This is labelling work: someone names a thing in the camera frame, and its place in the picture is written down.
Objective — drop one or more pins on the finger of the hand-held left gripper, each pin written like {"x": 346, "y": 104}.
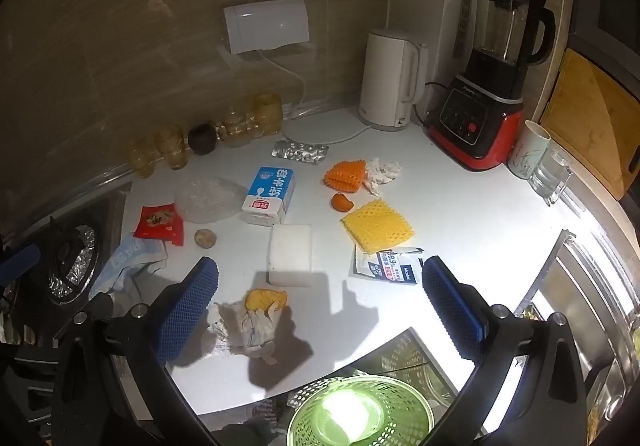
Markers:
{"x": 20, "y": 260}

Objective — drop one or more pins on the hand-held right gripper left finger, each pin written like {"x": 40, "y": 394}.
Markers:
{"x": 190, "y": 306}

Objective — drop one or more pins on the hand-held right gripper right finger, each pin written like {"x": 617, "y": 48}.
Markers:
{"x": 452, "y": 306}

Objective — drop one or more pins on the white paper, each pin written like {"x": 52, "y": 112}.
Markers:
{"x": 250, "y": 326}

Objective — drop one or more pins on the brown taro root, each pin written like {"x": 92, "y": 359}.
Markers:
{"x": 205, "y": 238}

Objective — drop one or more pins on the white blue wipe packet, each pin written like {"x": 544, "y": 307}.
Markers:
{"x": 390, "y": 268}

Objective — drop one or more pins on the orange peel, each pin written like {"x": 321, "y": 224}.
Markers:
{"x": 265, "y": 300}

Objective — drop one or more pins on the blue white face mask packet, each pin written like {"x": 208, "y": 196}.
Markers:
{"x": 127, "y": 261}

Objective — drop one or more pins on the red snack packet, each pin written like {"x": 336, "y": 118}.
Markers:
{"x": 157, "y": 223}

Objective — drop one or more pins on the clear plastic bag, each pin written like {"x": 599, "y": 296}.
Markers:
{"x": 207, "y": 198}

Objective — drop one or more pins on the white foam block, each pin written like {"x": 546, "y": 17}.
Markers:
{"x": 290, "y": 251}

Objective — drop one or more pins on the blue white milk carton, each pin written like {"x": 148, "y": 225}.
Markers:
{"x": 267, "y": 196}

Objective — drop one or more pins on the white tissue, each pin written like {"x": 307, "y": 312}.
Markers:
{"x": 382, "y": 172}

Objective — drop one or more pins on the orange tangerine piece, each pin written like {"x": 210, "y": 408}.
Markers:
{"x": 341, "y": 202}

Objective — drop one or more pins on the green plastic basket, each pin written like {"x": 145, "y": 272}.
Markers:
{"x": 310, "y": 406}

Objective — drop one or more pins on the orange carrots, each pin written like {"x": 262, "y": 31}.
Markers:
{"x": 345, "y": 175}

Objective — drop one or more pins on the silver blister pack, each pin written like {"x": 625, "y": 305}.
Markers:
{"x": 300, "y": 152}

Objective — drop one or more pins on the gas stove with foil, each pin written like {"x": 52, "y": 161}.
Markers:
{"x": 70, "y": 271}

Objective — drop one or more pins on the amber drinking glass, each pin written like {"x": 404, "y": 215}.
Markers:
{"x": 141, "y": 157}
{"x": 170, "y": 146}

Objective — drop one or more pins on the clear drinking glass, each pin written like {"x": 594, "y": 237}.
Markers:
{"x": 547, "y": 176}

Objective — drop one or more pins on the dark brown tea cup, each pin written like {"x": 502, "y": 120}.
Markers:
{"x": 202, "y": 139}

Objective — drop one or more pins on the white printed cup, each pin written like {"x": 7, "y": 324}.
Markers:
{"x": 527, "y": 151}

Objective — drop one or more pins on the glass teapot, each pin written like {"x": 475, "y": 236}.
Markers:
{"x": 237, "y": 129}

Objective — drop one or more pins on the black and red blender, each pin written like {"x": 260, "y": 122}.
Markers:
{"x": 475, "y": 116}

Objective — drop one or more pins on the amber glass mug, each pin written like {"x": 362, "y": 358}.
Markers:
{"x": 268, "y": 112}

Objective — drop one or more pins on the wooden cutting board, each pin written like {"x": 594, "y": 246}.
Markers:
{"x": 595, "y": 126}

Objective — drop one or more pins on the white electric kettle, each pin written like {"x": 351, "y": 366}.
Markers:
{"x": 385, "y": 76}

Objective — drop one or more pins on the white wall socket cover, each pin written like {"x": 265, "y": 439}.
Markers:
{"x": 265, "y": 24}

